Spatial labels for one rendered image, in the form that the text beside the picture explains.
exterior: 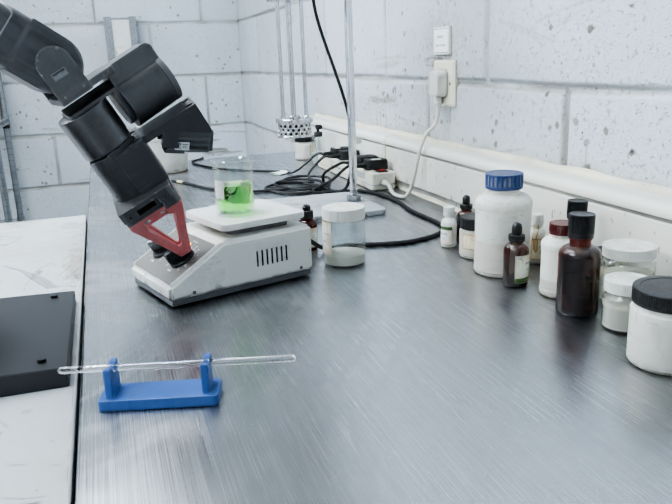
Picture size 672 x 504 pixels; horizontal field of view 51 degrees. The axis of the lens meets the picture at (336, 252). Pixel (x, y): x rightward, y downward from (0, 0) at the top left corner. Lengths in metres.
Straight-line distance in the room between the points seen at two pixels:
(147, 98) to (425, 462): 0.48
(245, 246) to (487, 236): 0.30
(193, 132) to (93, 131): 0.11
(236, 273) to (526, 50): 0.58
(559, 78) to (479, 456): 0.68
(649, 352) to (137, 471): 0.43
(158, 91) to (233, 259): 0.22
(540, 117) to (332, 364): 0.60
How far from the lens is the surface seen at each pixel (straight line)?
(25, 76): 0.76
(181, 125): 0.80
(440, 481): 0.50
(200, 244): 0.87
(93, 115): 0.78
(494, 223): 0.89
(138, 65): 0.80
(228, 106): 3.32
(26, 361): 0.71
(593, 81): 1.03
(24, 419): 0.64
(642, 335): 0.67
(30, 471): 0.57
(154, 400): 0.61
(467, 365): 0.66
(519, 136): 1.17
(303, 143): 2.00
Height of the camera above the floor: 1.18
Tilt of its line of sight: 16 degrees down
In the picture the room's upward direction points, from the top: 2 degrees counter-clockwise
